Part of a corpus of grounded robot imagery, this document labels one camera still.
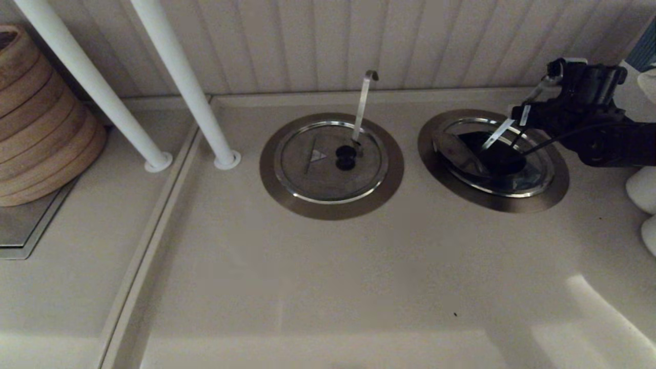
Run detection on steel ladle handle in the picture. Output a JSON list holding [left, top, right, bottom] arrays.
[[352, 71, 379, 144], [481, 76, 559, 151]]

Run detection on white box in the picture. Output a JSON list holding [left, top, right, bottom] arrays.
[[612, 60, 656, 124]]

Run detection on white tissue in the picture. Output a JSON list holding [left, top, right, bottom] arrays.
[[637, 69, 656, 106]]

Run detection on blue striped container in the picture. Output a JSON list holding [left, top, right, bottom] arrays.
[[628, 18, 656, 72]]

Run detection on white metal pole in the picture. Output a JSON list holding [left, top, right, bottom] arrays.
[[131, 0, 241, 171], [14, 0, 174, 173]]

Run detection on stacked bamboo steamer baskets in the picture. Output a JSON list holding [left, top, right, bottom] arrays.
[[0, 26, 108, 208]]

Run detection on flat steel counter plate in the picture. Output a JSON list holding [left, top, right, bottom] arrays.
[[0, 177, 83, 260]]

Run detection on right wrist camera unit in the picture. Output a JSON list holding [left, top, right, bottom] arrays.
[[546, 57, 628, 107]]

